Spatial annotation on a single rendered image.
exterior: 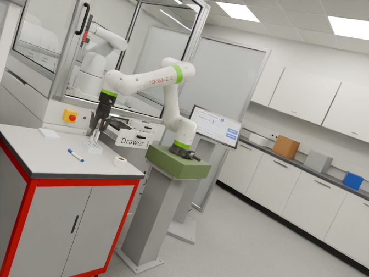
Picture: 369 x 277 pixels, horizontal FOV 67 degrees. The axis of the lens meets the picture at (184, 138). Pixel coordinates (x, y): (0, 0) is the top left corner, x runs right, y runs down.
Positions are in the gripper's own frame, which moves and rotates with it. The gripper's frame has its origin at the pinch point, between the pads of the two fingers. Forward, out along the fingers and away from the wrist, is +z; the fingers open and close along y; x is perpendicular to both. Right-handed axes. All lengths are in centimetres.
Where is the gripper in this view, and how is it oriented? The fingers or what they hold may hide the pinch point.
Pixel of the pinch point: (94, 136)
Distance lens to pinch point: 172.2
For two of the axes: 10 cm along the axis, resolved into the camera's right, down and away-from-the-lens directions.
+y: 7.5, 1.9, 6.3
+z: -3.6, 9.2, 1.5
